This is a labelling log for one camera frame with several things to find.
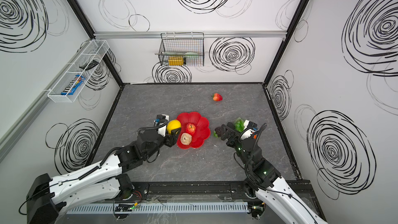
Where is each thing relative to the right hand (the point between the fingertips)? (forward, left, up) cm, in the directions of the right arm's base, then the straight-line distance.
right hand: (226, 128), depth 73 cm
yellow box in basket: (+36, +27, +12) cm, 47 cm away
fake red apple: (+7, +19, -14) cm, 24 cm away
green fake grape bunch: (+11, -10, -15) cm, 21 cm away
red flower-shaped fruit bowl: (+7, +12, -18) cm, 23 cm away
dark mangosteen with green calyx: (+5, +4, -17) cm, 18 cm away
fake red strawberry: (+34, +2, -17) cm, 38 cm away
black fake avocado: (+7, +2, -16) cm, 17 cm away
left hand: (0, +23, -1) cm, 23 cm away
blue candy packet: (+9, +72, +15) cm, 74 cm away
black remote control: (+28, +70, +16) cm, 77 cm away
